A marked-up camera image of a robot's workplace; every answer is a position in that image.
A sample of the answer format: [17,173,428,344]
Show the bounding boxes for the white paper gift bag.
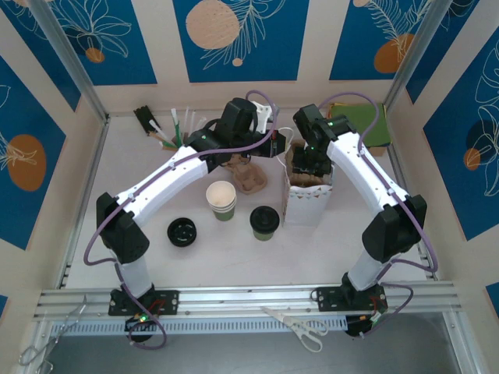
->
[276,126,336,227]

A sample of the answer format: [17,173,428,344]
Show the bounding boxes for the black plastic cup lid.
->
[249,205,281,231]

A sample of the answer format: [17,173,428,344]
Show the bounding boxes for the stack of green paper cups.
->
[205,181,238,224]

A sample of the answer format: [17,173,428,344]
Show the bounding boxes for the green paper napkin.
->
[329,102,391,148]

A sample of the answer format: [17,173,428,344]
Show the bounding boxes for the green paper coffee cup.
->
[252,225,278,242]

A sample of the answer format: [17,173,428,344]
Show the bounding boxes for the black ribbed tray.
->
[133,104,162,138]

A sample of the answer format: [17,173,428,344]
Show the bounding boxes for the stack of black cup lids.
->
[166,217,199,248]

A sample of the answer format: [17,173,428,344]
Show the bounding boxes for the black base electronics module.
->
[345,313,387,339]
[124,311,157,333]

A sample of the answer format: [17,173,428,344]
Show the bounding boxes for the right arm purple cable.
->
[317,91,438,339]

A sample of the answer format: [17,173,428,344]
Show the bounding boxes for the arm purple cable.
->
[84,89,282,351]
[317,91,438,339]

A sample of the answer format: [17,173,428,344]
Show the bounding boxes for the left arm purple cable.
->
[84,89,282,351]

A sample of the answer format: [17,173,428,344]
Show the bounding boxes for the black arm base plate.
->
[108,288,180,317]
[313,285,388,313]

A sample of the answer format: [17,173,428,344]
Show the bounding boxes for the aluminium frame post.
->
[384,0,445,115]
[27,0,110,122]
[442,311,483,374]

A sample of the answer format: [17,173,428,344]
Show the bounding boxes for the aluminium mounting rail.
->
[34,280,463,319]

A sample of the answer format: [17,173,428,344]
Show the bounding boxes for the white-handled scissors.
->
[261,305,330,354]

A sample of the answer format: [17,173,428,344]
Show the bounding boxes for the white slotted cable duct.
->
[49,317,349,337]

